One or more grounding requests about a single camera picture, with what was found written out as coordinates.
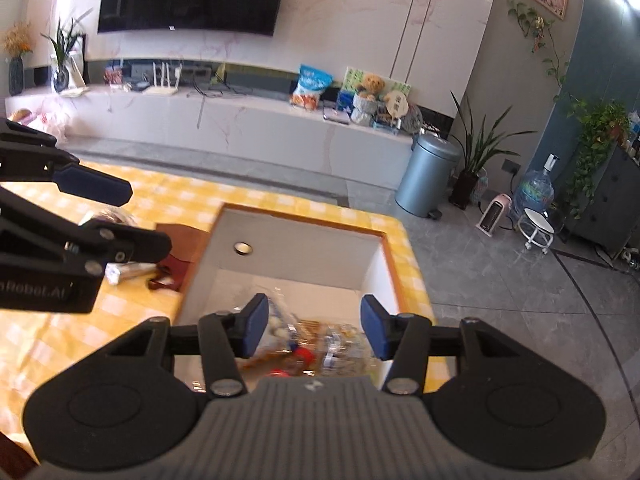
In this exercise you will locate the dark vase with orange flowers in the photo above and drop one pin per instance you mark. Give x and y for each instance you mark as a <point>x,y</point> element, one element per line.
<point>16,75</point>

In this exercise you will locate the orange cardboard box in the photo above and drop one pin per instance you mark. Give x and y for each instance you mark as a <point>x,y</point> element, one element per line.
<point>300,255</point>

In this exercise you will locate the blue snack bag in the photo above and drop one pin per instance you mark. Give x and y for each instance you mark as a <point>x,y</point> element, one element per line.
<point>310,87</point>

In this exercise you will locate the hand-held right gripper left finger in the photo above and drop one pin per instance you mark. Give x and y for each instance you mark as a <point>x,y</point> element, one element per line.
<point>255,325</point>

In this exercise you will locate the grey pedal trash bin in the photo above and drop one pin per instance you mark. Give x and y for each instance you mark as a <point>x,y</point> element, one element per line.
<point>425,175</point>

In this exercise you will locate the round paper fan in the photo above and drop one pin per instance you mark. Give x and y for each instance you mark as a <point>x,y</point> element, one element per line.
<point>395,105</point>

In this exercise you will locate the dark grey cabinet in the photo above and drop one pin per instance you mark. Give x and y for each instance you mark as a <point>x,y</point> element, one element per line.
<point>615,200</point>

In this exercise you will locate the tall leafy potted plant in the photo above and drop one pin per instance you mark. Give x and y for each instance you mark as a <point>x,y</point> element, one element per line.
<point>465,187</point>

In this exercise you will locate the bushy potted vine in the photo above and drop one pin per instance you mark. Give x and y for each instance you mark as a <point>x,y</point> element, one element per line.
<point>597,135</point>

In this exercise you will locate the straw hat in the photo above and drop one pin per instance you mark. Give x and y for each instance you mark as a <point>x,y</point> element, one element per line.
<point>20,115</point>

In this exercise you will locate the green plant in glass vase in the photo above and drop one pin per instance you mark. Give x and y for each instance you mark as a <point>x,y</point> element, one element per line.
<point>61,67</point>

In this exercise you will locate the white router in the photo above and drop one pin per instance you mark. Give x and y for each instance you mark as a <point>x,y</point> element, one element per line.
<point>161,90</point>

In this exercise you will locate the teddy bear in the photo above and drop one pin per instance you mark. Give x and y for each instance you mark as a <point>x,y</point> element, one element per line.
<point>367,100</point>

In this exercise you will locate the pink space heater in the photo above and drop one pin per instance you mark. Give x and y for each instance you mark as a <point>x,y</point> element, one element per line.
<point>492,215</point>

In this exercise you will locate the white marble television console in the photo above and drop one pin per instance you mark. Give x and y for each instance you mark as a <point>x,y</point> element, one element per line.
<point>250,125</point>

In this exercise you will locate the white round stool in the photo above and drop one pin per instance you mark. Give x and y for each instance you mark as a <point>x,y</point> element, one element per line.
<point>537,222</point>

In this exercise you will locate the dark red leather pouch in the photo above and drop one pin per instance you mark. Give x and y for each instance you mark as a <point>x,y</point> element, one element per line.
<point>185,245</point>

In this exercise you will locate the row of bottles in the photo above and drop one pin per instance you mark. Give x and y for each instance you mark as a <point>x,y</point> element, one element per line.
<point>634,135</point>

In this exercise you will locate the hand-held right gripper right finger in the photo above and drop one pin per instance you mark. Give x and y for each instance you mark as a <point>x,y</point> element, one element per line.
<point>374,327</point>

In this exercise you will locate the flat grey device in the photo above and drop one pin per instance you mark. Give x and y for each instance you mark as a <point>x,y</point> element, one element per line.
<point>336,116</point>

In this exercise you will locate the small red photo card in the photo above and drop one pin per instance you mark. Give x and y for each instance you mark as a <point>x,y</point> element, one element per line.
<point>114,75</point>

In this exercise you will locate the dark framed picture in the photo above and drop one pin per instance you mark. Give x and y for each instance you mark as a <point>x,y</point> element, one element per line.
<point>79,67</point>

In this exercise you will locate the clear brown snack packet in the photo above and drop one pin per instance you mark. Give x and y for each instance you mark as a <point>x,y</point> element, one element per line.
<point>345,345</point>

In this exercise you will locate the pale yellow snack packet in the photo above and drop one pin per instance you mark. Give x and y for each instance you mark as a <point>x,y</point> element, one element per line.
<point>280,327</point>

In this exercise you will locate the blue water jug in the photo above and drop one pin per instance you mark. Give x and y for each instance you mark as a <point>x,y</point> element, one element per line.
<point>534,195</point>

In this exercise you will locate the black wall socket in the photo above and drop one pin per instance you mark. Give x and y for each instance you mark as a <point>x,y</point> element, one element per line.
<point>511,166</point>

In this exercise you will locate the hanging vine plant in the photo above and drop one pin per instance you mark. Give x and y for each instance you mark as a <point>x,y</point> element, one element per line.
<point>537,27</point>

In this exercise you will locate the green picture board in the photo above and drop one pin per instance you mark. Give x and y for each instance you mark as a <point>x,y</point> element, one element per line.
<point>400,87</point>

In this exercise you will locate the white pink plastic bag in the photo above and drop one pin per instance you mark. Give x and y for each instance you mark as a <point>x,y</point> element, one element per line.
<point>50,124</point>

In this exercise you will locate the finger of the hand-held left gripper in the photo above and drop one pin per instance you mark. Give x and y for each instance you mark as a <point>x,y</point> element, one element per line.
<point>95,185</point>
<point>135,246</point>

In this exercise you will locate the clear plastic bag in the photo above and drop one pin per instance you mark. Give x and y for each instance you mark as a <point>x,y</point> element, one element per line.
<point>414,119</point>

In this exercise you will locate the small blue box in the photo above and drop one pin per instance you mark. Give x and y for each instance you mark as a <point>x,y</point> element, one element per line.
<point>346,102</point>

